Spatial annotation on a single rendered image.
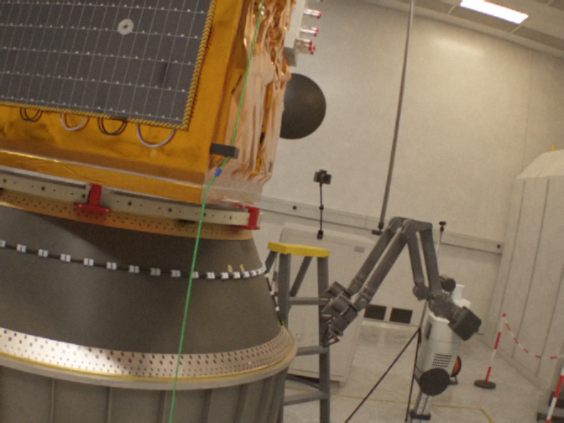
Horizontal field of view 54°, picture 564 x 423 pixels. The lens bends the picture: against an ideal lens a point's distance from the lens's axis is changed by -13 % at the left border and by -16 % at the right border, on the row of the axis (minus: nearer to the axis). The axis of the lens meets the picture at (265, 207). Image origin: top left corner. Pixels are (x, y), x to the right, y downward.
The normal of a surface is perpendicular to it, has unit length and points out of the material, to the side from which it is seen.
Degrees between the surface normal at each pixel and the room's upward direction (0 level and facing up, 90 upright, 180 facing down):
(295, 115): 90
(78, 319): 62
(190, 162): 95
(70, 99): 90
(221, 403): 90
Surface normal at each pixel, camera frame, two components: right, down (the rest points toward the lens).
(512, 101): -0.05, 0.02
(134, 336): 0.55, -0.35
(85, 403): 0.39, 0.10
